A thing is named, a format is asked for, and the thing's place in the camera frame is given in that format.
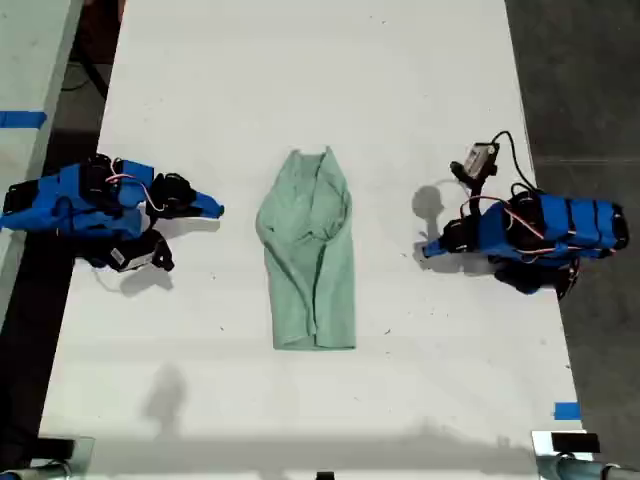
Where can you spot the long blue tape strip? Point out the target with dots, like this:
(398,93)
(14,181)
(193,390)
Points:
(22,119)

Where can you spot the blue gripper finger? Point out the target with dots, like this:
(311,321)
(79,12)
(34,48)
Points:
(207,200)
(437,244)
(206,211)
(436,253)

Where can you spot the gripper's black camera box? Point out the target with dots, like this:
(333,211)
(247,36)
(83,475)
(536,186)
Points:
(131,256)
(481,156)

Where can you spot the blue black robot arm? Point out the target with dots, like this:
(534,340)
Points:
(565,225)
(75,200)

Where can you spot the white side table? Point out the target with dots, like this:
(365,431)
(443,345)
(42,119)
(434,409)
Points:
(27,75)

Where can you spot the metal plate with black box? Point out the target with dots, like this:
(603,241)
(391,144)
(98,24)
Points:
(62,447)
(572,442)

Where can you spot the pale green t-shirt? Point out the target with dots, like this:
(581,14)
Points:
(310,250)

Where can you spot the gripper's black camera stalk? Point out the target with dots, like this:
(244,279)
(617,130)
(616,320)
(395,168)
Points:
(162,252)
(465,176)

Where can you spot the short blue tape strip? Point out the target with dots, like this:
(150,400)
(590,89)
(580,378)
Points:
(567,411)

